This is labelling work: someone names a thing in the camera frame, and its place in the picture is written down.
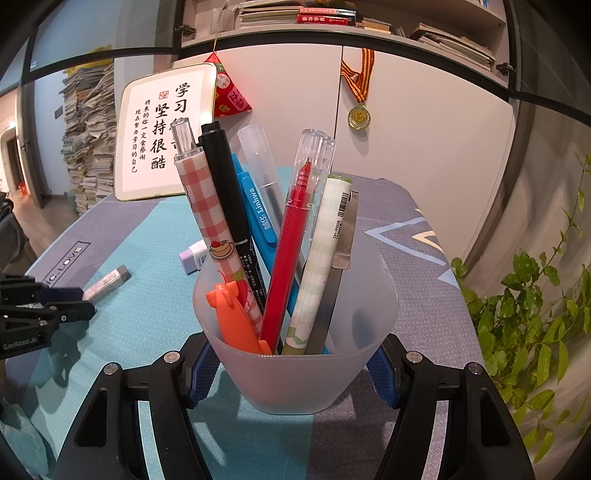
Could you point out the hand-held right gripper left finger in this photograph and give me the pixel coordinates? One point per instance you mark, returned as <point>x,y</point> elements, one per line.
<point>201,378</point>

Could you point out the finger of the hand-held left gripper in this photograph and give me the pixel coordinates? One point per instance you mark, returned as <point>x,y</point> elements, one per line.
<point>64,294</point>
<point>74,311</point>

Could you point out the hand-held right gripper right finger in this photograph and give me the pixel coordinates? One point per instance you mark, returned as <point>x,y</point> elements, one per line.
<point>383,374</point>

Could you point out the grey white eraser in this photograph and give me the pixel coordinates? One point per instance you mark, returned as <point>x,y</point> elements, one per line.
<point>108,282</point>

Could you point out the orange plastic tool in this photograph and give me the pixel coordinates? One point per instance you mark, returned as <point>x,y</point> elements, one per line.
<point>231,323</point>

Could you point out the translucent white pen cup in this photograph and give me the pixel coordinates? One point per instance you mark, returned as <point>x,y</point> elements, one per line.
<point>295,378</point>

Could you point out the grey utility knife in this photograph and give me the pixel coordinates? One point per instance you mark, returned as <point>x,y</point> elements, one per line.
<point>344,240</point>

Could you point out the green checked pen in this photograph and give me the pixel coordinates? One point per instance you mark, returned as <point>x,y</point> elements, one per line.
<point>323,240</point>

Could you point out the red gel pen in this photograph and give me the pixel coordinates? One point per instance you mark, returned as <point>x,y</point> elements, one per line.
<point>288,258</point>

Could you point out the pink checked pen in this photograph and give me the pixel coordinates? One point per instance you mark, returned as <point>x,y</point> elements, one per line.
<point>203,198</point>

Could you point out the blue pen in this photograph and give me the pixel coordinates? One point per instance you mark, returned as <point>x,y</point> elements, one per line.
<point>258,207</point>

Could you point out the black marker pen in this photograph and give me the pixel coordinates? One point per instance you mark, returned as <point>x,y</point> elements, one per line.
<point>221,184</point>

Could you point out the frosted translucent pen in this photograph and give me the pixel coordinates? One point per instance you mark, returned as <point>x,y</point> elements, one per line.
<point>261,161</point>

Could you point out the blue grey desk mat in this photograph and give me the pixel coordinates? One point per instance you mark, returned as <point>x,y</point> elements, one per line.
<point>138,323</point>

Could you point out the purple white eraser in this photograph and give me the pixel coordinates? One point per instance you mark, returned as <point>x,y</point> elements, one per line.
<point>194,256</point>

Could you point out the brown door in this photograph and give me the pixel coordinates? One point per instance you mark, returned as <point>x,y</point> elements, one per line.
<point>11,157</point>

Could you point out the tall pile of newspapers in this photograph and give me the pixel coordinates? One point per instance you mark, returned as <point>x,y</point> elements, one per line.
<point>90,147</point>

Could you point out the green leafy plant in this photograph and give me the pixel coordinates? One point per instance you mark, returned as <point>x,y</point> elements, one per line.
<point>531,332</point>

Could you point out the white calligraphy sign board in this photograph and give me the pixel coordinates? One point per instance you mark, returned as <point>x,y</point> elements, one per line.
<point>152,138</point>

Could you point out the yellow plastic bag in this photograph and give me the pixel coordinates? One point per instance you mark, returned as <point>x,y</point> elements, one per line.
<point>94,55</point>

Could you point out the white cabinet door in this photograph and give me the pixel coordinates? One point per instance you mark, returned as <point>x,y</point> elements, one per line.
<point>438,138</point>
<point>277,83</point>

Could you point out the red triangular hanging ornament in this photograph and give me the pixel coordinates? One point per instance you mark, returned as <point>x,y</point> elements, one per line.
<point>228,97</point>

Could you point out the gold medal with striped ribbon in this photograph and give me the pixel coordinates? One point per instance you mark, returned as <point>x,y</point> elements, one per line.
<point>359,117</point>

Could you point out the glass cabinet door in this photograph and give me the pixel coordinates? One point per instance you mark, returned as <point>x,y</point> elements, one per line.
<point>545,55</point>
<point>92,32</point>

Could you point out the clear plastic holder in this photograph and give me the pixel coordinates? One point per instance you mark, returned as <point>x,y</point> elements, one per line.
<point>214,18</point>

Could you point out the grey bookshelf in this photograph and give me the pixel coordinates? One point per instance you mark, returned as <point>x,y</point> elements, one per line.
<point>277,36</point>

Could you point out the stack of loose papers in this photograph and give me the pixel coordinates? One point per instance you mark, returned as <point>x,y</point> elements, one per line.
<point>452,44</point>

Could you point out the stack of pale books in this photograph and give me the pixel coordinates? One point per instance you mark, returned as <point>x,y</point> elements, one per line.
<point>268,14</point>

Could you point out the small stack of books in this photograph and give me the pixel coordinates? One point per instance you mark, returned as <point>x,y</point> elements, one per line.
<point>376,24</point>

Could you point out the stack of red books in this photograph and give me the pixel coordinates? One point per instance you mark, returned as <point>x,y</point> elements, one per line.
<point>325,17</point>

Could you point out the wall switch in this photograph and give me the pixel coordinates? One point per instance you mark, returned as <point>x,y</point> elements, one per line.
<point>57,112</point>

